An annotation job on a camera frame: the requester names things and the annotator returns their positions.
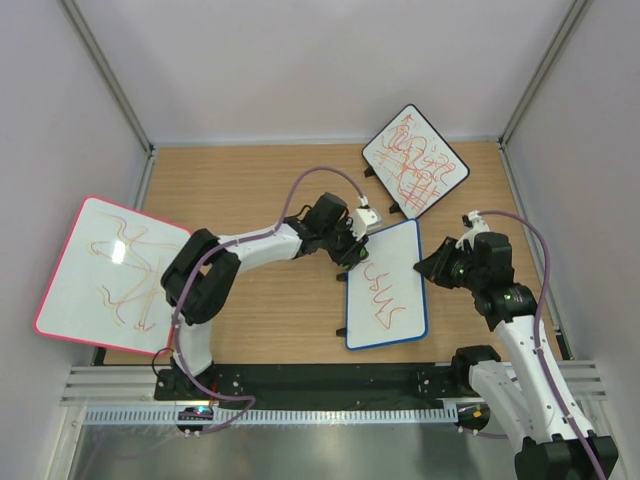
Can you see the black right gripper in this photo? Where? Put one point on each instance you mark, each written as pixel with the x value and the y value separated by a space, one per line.
pixel 436 265

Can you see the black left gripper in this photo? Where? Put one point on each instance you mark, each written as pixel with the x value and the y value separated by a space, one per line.
pixel 351 255

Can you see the blue framed whiteboard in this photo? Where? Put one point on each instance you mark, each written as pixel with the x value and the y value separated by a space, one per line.
pixel 386 299

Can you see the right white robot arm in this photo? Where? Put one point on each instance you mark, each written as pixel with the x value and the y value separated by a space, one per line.
pixel 530 398

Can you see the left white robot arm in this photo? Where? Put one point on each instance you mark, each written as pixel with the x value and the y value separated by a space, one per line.
pixel 198 281

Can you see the black framed whiteboard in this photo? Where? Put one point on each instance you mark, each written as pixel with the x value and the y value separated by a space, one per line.
pixel 413 162

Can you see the pink framed whiteboard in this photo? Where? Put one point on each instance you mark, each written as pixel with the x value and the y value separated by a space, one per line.
pixel 105 290

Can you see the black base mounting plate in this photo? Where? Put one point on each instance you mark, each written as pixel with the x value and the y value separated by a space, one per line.
pixel 298 383

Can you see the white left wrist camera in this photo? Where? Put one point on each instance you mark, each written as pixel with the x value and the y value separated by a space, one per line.
pixel 364 219

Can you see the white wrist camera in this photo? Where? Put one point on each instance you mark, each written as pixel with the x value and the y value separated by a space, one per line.
pixel 364 219
pixel 474 224

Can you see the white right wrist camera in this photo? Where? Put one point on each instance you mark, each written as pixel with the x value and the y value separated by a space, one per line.
pixel 474 224

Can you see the grey slotted cable duct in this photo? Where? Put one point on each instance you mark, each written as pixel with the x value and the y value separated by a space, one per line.
pixel 204 416

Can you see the aluminium frame rail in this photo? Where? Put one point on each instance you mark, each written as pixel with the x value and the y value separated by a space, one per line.
pixel 109 385

